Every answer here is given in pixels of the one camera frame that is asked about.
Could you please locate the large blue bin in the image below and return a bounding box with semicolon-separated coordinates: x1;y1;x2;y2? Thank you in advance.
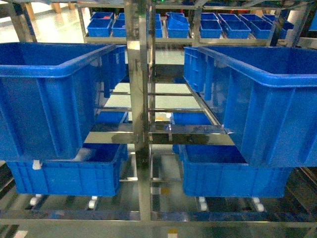
198;45;317;168
6;144;128;196
0;42;115;161
179;145;293;198

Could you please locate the large blue bin lower left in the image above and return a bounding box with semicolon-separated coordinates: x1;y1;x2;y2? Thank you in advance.
6;144;128;196

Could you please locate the large blue bin lower right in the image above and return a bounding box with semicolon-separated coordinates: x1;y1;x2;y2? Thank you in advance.
179;145;293;198

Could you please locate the large blue bin upper left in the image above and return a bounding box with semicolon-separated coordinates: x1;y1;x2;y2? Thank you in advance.
0;42;115;161

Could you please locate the large blue bin upper right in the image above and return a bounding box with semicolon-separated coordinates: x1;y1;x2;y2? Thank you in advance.
198;45;317;168

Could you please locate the stainless steel rack frame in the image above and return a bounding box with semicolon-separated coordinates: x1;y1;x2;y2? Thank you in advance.
0;0;317;238

